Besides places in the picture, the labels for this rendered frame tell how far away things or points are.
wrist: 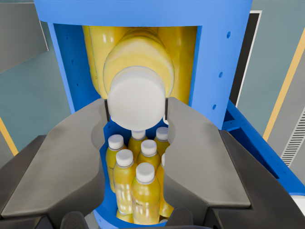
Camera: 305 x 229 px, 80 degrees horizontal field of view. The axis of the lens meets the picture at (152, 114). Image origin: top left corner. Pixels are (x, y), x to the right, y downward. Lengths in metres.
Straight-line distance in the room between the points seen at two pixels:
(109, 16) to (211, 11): 0.09
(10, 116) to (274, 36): 2.23
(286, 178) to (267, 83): 1.07
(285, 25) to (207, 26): 1.54
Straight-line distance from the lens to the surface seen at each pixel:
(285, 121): 2.14
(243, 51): 1.44
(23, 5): 1.45
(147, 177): 0.39
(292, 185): 0.87
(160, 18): 0.17
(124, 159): 0.43
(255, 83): 1.76
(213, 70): 0.22
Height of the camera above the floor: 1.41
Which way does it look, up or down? 59 degrees down
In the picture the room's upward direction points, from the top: 177 degrees clockwise
